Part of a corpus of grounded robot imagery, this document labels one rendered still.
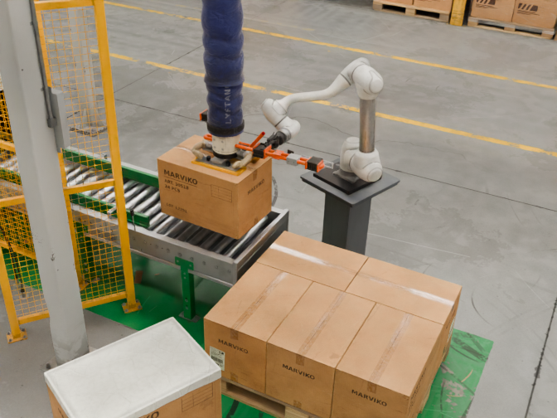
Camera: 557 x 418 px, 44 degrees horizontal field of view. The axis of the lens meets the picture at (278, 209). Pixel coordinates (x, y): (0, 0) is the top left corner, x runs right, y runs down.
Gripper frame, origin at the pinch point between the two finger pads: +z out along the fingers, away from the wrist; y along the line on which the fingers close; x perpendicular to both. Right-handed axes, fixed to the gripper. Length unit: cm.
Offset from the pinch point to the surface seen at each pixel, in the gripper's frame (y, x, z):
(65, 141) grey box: -31, 65, 94
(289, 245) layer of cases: 66, -16, -6
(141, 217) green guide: 59, 78, 25
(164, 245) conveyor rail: 66, 52, 35
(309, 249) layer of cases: 66, -30, -8
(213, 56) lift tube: -56, 28, 11
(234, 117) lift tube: -19.5, 18.2, 4.9
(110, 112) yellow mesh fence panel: -25, 76, 45
